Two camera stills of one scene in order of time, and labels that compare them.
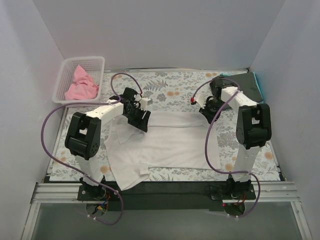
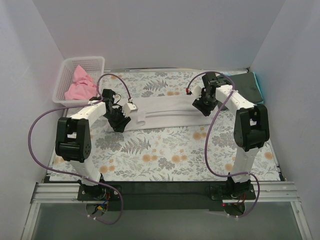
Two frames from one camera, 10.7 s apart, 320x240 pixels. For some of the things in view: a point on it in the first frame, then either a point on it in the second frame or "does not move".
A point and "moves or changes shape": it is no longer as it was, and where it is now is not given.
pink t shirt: x=83 y=87 does not move
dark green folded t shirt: x=248 y=84 does not move
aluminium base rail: x=68 y=192 does not move
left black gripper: x=139 y=119 -> x=120 y=122
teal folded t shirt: x=262 y=101 does not move
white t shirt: x=176 y=139 moves or changes shape
